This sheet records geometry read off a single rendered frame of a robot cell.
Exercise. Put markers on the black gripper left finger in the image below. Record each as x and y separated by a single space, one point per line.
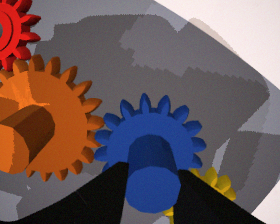
100 201

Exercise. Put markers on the red gear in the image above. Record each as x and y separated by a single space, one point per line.
16 31

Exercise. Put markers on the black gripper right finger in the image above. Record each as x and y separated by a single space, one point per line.
199 203

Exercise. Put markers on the yellow gear with black stripe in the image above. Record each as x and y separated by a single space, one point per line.
221 184

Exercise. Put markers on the orange gear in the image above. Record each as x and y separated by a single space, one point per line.
45 124

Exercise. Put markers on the blue gear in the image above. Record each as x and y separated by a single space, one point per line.
156 144

